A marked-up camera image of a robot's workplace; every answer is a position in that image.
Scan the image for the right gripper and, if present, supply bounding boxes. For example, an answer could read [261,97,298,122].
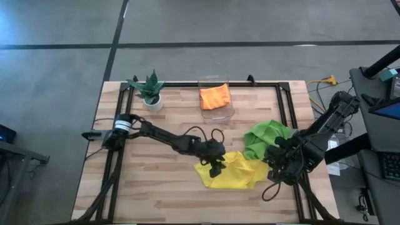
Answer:
[265,137,310,185]

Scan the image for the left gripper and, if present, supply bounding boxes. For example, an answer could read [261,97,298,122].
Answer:
[195,140,227,179]

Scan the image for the yellow microfiber towel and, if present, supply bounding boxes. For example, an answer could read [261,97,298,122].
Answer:
[194,151,270,190]

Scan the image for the green microfiber towel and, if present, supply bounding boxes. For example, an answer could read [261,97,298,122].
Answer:
[242,119,293,161]

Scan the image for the orange microfiber towel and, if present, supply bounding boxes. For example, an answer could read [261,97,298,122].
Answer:
[199,82,232,111]

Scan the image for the clear plastic bin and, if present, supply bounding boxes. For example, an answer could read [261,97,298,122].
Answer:
[197,74,236,123]

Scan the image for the white paper sheets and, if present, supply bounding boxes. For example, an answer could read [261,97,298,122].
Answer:
[321,134,342,178]

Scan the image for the black diagonal stand beam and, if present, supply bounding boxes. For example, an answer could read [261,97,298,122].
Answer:
[362,43,400,79]
[323,133,371,166]

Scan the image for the white round plant pot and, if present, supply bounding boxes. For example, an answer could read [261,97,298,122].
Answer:
[142,92,164,113]

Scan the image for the green snake plant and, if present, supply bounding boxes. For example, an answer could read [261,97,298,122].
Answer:
[126,69,166,106]

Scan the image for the grey desk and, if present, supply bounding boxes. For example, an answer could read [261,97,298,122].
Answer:
[349,66,400,154]

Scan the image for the keyboard with purple lights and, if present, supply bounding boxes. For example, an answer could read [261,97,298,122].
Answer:
[380,152,400,182]

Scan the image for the laptop with blue screen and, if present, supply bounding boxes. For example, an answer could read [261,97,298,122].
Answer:
[368,97,400,121]

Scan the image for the small teal box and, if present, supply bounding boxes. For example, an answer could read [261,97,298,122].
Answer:
[379,68,399,83]

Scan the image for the grey metal stand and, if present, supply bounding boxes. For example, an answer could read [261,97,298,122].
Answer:
[0,140,51,225]

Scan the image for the dark device with blue light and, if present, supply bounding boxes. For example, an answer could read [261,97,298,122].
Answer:
[0,124,18,144]

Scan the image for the black aluminium table frame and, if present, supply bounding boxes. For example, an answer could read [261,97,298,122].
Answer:
[71,74,343,225]

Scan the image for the yellow extension cord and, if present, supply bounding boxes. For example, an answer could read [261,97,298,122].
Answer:
[306,74,358,123]

